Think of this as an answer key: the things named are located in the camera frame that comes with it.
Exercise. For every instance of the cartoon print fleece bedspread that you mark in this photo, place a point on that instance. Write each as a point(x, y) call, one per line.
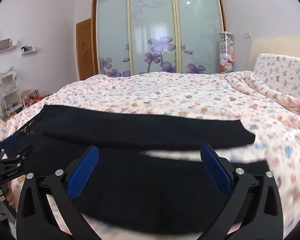
point(273, 117)

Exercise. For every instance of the black pants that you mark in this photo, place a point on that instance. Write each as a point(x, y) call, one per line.
point(128, 188)

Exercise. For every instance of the cream bed headboard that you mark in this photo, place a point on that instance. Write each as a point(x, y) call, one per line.
point(282, 45)

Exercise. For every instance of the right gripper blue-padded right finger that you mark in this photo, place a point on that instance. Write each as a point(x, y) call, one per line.
point(263, 218)

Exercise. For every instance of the cartoon print pillow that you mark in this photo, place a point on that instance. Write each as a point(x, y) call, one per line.
point(279, 72)

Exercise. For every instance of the clear tube of plush toys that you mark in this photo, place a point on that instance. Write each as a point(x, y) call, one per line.
point(226, 52)

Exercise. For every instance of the glass sliding door wardrobe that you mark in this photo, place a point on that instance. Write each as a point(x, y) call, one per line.
point(142, 36)

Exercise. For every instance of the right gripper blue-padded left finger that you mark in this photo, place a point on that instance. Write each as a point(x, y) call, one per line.
point(35, 219)

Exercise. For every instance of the white wall socket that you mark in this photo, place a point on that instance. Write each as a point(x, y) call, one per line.
point(247, 35)

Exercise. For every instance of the small white wall shelf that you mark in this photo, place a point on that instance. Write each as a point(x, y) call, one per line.
point(28, 49)

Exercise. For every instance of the white wire rack shelf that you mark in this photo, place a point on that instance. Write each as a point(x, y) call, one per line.
point(10, 94)

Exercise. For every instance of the wooden room door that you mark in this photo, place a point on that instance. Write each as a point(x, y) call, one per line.
point(83, 35)

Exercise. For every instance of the white wall shelf with box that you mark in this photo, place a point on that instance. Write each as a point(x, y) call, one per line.
point(7, 44)

